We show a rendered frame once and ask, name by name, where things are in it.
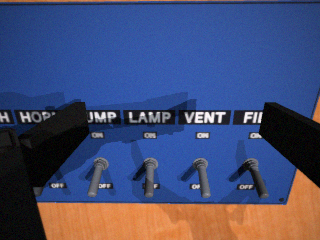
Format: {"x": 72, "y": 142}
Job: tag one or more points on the blue switch panel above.
{"x": 174, "y": 94}

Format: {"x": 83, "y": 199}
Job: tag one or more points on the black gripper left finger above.
{"x": 30, "y": 160}

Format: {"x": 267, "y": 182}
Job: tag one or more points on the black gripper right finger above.
{"x": 295, "y": 136}

